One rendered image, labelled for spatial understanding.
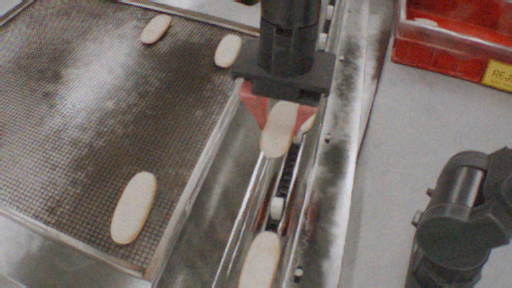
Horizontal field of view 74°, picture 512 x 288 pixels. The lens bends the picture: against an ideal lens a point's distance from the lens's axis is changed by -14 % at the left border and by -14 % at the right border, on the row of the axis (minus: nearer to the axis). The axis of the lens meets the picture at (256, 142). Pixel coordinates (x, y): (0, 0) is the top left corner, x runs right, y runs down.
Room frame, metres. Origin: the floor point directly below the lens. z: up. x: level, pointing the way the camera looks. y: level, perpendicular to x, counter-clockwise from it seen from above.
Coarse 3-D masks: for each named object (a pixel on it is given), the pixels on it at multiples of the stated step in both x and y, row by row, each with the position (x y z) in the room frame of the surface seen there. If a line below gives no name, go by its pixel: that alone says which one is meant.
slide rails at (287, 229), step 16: (320, 16) 0.81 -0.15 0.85; (336, 16) 0.82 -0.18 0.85; (320, 32) 0.74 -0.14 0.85; (336, 32) 0.74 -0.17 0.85; (320, 112) 0.47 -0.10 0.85; (304, 144) 0.40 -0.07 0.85; (272, 160) 0.37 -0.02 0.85; (304, 160) 0.37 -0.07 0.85; (272, 176) 0.34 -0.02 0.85; (304, 176) 0.34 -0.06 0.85; (272, 192) 0.32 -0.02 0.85; (304, 192) 0.32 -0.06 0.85; (256, 208) 0.29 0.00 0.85; (288, 208) 0.29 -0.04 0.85; (256, 224) 0.27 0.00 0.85; (288, 224) 0.27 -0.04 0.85; (288, 240) 0.24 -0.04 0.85; (240, 256) 0.22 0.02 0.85; (288, 256) 0.22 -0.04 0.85
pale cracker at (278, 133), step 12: (276, 108) 0.38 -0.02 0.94; (288, 108) 0.38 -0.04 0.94; (276, 120) 0.35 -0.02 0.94; (288, 120) 0.35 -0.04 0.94; (264, 132) 0.33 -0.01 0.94; (276, 132) 0.33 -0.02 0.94; (288, 132) 0.33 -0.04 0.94; (264, 144) 0.32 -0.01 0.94; (276, 144) 0.31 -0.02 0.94; (288, 144) 0.32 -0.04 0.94; (276, 156) 0.30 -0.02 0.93
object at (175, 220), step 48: (48, 0) 0.71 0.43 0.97; (96, 0) 0.72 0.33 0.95; (144, 0) 0.71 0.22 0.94; (48, 48) 0.54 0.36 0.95; (144, 48) 0.56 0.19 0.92; (192, 48) 0.58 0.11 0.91; (48, 96) 0.42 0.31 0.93; (144, 96) 0.44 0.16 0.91; (96, 144) 0.34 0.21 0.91; (144, 144) 0.35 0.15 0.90; (0, 192) 0.25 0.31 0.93; (96, 192) 0.27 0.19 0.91; (192, 192) 0.28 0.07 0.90
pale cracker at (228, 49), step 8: (224, 40) 0.60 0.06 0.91; (232, 40) 0.60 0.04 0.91; (240, 40) 0.61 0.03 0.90; (224, 48) 0.57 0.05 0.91; (232, 48) 0.58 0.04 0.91; (240, 48) 0.59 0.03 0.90; (216, 56) 0.55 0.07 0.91; (224, 56) 0.55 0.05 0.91; (232, 56) 0.56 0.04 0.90; (224, 64) 0.53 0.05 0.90
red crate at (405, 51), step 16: (416, 16) 0.90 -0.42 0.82; (432, 16) 0.91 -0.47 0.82; (464, 32) 0.84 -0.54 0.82; (480, 32) 0.85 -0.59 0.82; (496, 32) 0.86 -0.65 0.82; (400, 48) 0.67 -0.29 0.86; (416, 48) 0.66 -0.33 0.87; (432, 48) 0.65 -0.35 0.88; (416, 64) 0.65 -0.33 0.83; (432, 64) 0.64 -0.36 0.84; (448, 64) 0.64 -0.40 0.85; (464, 64) 0.63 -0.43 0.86; (480, 64) 0.62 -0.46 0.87; (480, 80) 0.61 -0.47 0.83
